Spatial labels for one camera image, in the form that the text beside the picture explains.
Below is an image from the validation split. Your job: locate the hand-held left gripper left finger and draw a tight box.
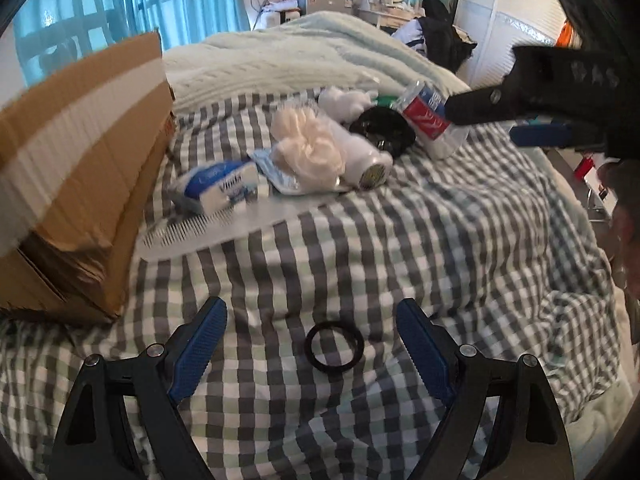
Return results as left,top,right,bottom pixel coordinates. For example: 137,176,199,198
47,296,228,480

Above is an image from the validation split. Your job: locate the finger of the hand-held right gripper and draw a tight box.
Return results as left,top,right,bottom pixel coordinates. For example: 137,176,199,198
443,86,526,127
508,123,576,149

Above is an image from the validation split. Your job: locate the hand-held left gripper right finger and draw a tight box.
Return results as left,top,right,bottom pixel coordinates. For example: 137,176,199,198
396,298,576,480

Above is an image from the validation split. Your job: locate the red label water bottle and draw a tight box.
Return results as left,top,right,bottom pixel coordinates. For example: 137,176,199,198
392,80,471,161

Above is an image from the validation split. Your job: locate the white plush toy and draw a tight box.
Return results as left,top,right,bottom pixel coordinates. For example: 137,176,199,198
318,86,376,124

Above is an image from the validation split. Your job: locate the brown cardboard box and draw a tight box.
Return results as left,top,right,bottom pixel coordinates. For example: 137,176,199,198
0,30,177,325

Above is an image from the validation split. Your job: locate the dark clothes pile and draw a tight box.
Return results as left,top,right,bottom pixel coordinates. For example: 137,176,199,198
392,0,479,74

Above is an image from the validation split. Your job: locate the black round tape roll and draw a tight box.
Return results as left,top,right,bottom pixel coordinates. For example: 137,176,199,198
348,107,416,154

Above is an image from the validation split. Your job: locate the white wardrobe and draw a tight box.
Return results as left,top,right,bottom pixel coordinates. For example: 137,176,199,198
452,0,581,92

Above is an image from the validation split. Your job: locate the white plastic comb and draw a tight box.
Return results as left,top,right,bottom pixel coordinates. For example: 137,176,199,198
141,205,296,262

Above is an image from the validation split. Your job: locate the white cylindrical bottle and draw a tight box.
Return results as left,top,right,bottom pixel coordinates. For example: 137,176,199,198
327,120,395,190

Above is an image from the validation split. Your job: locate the white dressing table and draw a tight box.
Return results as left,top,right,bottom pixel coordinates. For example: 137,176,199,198
357,2,427,31

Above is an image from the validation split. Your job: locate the blue white tissue pack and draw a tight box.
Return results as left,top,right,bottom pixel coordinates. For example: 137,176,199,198
167,159,261,215

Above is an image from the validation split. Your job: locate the white mesh bath puff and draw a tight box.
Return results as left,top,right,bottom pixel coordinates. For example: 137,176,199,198
270,105,351,192

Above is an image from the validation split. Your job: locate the grey cabinet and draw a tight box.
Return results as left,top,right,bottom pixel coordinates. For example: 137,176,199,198
295,0,359,15

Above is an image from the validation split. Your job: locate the light green knitted blanket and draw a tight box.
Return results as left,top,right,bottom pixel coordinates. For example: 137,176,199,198
162,11,472,117

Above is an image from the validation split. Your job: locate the clear wrapped face mask packet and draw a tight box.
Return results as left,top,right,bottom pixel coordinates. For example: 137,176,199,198
248,148,307,196

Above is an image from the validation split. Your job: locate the blue window curtain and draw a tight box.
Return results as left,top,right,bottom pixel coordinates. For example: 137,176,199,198
12,0,252,92

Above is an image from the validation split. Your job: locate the black rubber ring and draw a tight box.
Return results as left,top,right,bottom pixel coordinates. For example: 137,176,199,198
304,323,365,374

